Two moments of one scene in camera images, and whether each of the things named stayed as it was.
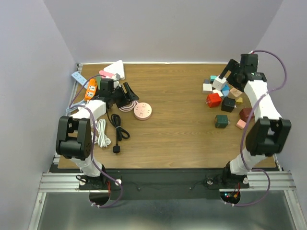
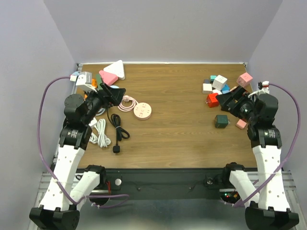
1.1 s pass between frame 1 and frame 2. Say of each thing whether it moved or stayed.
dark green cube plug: stayed
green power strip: stayed
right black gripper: moved
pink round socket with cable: stayed
